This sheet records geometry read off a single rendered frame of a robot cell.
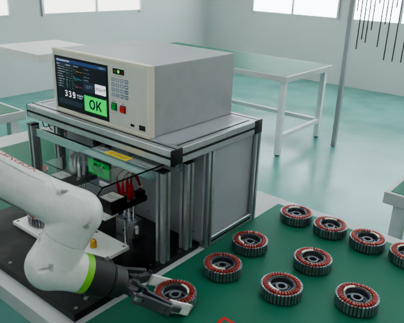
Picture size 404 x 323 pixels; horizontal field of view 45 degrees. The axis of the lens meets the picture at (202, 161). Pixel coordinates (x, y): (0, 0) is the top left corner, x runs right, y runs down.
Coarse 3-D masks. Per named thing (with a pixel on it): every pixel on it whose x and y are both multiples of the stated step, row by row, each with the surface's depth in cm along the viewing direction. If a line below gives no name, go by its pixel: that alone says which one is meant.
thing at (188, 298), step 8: (168, 280) 130; (176, 280) 130; (160, 288) 126; (168, 288) 128; (176, 288) 129; (184, 288) 128; (192, 288) 127; (160, 296) 123; (168, 296) 127; (176, 296) 125; (184, 296) 127; (192, 296) 124; (192, 304) 124
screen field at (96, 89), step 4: (84, 84) 149; (88, 84) 147; (92, 84) 146; (84, 88) 149; (88, 88) 148; (92, 88) 146; (96, 88) 145; (100, 88) 144; (104, 88) 143; (92, 92) 147; (96, 92) 146; (100, 92) 145; (104, 92) 144
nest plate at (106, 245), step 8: (96, 232) 153; (104, 240) 149; (112, 240) 149; (88, 248) 144; (96, 248) 144; (104, 248) 145; (112, 248) 145; (120, 248) 145; (128, 248) 146; (104, 256) 140; (112, 256) 142
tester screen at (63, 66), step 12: (60, 60) 153; (60, 72) 155; (72, 72) 151; (84, 72) 147; (96, 72) 143; (60, 84) 156; (72, 84) 152; (96, 84) 145; (60, 96) 158; (96, 96) 146; (84, 108) 152
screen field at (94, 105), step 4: (84, 96) 150; (88, 96) 149; (88, 100) 149; (92, 100) 148; (96, 100) 147; (100, 100) 146; (104, 100) 144; (88, 104) 150; (92, 104) 149; (96, 104) 147; (100, 104) 146; (104, 104) 145; (88, 108) 150; (92, 108) 149; (96, 108) 148; (100, 108) 147; (104, 108) 145; (92, 112) 150; (96, 112) 148; (100, 112) 147; (104, 112) 146
